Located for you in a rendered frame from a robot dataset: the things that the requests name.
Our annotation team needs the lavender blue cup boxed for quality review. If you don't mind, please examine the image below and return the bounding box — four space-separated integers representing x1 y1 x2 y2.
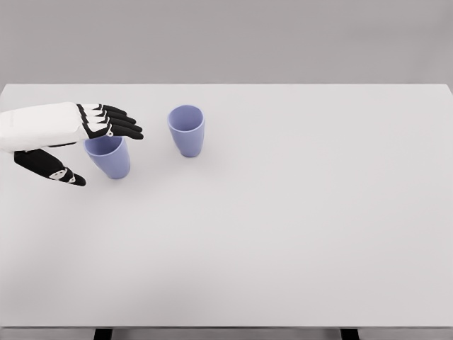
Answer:
166 104 205 158
83 135 131 180

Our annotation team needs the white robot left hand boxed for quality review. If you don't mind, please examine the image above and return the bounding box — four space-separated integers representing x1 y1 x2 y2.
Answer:
0 102 144 188

